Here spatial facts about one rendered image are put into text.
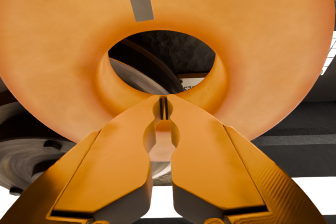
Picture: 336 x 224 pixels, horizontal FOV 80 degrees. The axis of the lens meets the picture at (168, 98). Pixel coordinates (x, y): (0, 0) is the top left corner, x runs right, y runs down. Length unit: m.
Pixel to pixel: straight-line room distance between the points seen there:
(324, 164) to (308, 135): 3.26
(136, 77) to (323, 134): 6.03
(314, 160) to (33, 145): 8.97
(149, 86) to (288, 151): 8.63
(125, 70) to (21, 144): 0.18
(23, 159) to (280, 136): 5.56
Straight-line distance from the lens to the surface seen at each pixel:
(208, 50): 0.47
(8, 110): 0.39
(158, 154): 0.16
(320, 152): 9.43
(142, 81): 0.32
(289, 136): 5.85
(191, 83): 0.50
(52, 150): 0.33
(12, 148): 0.38
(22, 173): 0.48
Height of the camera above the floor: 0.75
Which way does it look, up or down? 45 degrees up
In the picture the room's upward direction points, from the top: 176 degrees clockwise
